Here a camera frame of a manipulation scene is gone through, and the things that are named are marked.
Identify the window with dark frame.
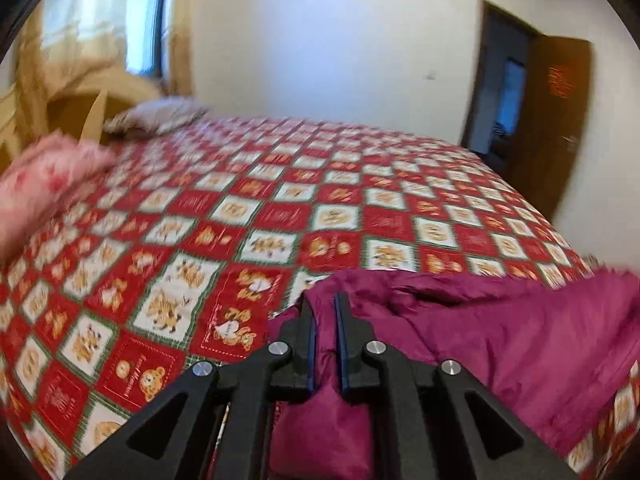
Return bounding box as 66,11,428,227
126,0,165,79

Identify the pink floral folded blanket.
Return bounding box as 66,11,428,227
1,130,116,262

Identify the red paper door decoration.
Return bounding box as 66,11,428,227
547,65,575,99

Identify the cream wooden headboard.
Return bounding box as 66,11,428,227
1,67,163,172

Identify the striped grey pillow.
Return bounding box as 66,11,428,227
103,96,213,140

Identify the metal door handle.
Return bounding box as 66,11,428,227
562,136,580,153

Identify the beige patterned side curtain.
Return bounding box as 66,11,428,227
162,0,193,96

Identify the magenta quilted down jacket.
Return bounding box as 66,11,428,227
270,269,639,479

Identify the red patterned bed quilt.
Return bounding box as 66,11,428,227
0,112,640,480

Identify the brown wooden door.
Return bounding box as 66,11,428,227
506,35,592,219

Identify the brown door frame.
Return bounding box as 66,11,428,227
461,0,540,155

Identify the beige sheer curtain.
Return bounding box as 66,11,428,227
12,0,137,141

